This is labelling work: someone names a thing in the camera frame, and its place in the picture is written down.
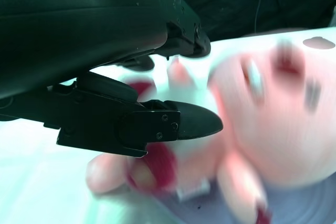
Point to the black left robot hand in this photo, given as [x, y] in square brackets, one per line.
[78, 24]

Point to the pink plush doll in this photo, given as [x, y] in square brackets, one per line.
[275, 129]

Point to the purple plastic plate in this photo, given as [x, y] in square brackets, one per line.
[302, 204]

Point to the black backdrop cloth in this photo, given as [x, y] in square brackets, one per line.
[236, 6]

